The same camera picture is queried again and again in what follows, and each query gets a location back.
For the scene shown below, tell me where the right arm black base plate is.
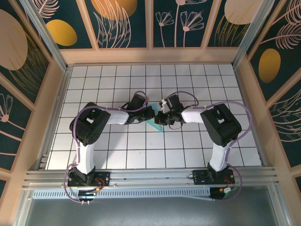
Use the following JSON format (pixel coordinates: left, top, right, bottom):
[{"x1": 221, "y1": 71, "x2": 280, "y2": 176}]
[{"x1": 192, "y1": 169, "x2": 235, "y2": 186}]

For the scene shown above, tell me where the slotted grey cable duct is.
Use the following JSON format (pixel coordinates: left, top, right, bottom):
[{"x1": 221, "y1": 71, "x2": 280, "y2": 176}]
[{"x1": 32, "y1": 187, "x2": 211, "y2": 201}]

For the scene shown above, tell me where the aluminium corner post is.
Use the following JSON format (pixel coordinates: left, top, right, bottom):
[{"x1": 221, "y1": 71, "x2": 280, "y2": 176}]
[
  {"x1": 18, "y1": 0, "x2": 71, "y2": 73},
  {"x1": 231, "y1": 0, "x2": 276, "y2": 69}
]

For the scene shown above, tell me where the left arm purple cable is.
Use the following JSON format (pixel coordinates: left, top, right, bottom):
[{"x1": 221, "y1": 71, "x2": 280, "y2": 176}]
[{"x1": 63, "y1": 90, "x2": 150, "y2": 205}]

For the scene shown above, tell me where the red wire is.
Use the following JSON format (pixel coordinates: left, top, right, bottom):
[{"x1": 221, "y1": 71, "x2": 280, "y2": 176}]
[
  {"x1": 94, "y1": 178, "x2": 106, "y2": 190},
  {"x1": 223, "y1": 176, "x2": 236, "y2": 189}
]

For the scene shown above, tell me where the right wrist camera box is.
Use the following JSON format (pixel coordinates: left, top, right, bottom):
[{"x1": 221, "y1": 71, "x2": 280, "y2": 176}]
[{"x1": 159, "y1": 99, "x2": 170, "y2": 113}]

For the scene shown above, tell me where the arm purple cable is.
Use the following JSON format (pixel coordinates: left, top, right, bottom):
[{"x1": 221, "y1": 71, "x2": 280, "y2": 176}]
[
  {"x1": 162, "y1": 91, "x2": 253, "y2": 203},
  {"x1": 63, "y1": 90, "x2": 150, "y2": 205}
]

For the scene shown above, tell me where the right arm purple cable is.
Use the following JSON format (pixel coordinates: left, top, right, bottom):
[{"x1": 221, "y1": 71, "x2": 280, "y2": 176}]
[{"x1": 162, "y1": 91, "x2": 253, "y2": 203}]

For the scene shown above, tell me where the long aluminium mounting rail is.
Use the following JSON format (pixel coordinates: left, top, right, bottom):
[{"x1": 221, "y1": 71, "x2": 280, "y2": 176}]
[{"x1": 22, "y1": 166, "x2": 280, "y2": 189}]

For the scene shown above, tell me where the aluminium table side rail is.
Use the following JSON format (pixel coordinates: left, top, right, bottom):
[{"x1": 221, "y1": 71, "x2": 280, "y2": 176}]
[
  {"x1": 232, "y1": 65, "x2": 270, "y2": 168},
  {"x1": 37, "y1": 67, "x2": 71, "y2": 170}
]

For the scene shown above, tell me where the aluminium frame profile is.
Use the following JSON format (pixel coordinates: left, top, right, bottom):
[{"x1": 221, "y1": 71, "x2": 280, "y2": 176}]
[
  {"x1": 270, "y1": 186, "x2": 290, "y2": 226},
  {"x1": 13, "y1": 188, "x2": 33, "y2": 226}
]

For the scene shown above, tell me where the light blue cloth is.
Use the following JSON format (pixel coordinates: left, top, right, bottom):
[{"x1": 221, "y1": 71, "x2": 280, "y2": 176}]
[{"x1": 145, "y1": 103, "x2": 164, "y2": 134}]

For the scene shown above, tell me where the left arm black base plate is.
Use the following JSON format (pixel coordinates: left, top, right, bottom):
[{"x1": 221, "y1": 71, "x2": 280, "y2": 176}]
[{"x1": 67, "y1": 171, "x2": 111, "y2": 188}]

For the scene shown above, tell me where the grey metal sheet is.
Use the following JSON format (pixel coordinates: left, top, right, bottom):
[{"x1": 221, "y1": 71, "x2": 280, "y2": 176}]
[{"x1": 23, "y1": 196, "x2": 282, "y2": 226}]

